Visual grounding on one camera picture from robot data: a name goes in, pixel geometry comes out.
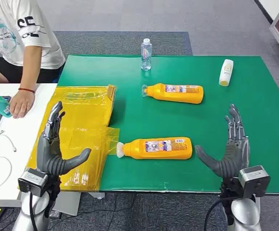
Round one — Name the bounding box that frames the person's hand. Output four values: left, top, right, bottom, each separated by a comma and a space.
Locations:
10, 90, 36, 119

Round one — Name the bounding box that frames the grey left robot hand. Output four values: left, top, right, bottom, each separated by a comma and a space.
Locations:
36, 101, 92, 176

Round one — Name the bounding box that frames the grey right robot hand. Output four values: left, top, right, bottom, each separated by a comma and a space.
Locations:
195, 103, 250, 179

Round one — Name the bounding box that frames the orange bottle with white cap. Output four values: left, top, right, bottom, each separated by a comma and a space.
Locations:
116, 137, 193, 160

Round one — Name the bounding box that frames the small white bottle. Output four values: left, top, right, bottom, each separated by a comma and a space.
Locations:
219, 59, 234, 87

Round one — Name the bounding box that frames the orange bottle with clear cap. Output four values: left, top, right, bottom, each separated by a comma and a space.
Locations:
142, 83, 204, 104

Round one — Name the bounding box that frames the clear water bottle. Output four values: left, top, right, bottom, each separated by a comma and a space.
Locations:
140, 38, 152, 71

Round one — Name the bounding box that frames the black power adapter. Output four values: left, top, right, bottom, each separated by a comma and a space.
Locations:
49, 209, 63, 219

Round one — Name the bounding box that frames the yellow film covered cardboard sheet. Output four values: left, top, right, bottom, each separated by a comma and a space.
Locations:
18, 84, 120, 192

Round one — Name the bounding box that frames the person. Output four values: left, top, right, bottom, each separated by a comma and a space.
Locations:
0, 0, 66, 119

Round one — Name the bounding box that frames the green table mat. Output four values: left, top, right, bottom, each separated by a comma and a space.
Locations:
57, 54, 279, 194

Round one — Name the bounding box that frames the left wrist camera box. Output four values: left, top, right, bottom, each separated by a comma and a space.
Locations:
18, 168, 49, 198

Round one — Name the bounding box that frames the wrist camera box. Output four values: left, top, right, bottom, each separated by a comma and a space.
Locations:
238, 165, 271, 198
18, 168, 49, 198

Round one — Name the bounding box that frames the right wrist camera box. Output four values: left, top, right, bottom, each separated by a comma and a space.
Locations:
238, 165, 271, 198

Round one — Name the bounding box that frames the grey table base plate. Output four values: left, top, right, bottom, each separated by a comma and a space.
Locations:
51, 191, 81, 217

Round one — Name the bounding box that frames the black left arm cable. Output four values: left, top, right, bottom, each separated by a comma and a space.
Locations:
29, 191, 39, 231

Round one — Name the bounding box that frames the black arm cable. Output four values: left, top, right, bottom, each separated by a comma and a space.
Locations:
203, 196, 241, 231
29, 191, 39, 231

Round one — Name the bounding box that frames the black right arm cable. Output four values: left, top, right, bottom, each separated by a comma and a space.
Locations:
203, 196, 241, 231

